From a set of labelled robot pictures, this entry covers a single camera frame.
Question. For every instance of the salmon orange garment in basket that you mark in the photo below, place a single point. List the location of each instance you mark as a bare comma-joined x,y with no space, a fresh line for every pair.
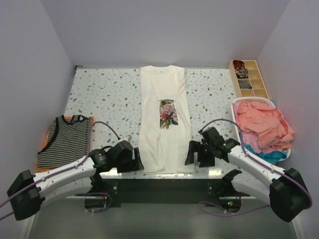
267,122

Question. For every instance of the red black rolled socks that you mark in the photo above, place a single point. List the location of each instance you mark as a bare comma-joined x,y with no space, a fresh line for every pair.
238,64

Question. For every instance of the wooden compartment organizer box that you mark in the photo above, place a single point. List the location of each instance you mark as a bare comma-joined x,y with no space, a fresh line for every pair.
255,79

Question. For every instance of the black white striped folded shirt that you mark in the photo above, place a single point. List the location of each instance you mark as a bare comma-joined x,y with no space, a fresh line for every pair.
62,142

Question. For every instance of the grey rolled socks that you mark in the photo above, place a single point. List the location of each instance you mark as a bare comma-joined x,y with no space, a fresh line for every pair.
244,85

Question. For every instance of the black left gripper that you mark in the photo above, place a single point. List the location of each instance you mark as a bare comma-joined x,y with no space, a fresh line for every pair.
133,165

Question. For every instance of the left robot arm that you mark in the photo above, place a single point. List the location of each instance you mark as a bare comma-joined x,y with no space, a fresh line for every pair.
29,192

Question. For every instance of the pink black rolled socks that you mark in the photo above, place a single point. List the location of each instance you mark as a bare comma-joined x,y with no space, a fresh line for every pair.
242,73

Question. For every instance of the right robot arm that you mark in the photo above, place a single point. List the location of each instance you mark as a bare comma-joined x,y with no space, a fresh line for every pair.
284,191

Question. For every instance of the teal garment in basket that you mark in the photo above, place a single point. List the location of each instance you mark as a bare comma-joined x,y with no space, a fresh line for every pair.
274,156

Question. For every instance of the white plastic laundry basket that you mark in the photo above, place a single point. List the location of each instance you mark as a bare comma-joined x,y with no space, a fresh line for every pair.
255,99

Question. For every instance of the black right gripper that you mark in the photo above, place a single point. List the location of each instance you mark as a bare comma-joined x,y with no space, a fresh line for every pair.
196,146

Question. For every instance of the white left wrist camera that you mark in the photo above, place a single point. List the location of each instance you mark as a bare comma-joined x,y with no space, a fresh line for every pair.
127,138

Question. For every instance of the pink garment in basket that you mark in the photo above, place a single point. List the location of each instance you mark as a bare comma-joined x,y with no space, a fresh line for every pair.
251,143

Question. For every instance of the white floral print t-shirt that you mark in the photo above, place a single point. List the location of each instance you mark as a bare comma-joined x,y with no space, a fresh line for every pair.
165,131

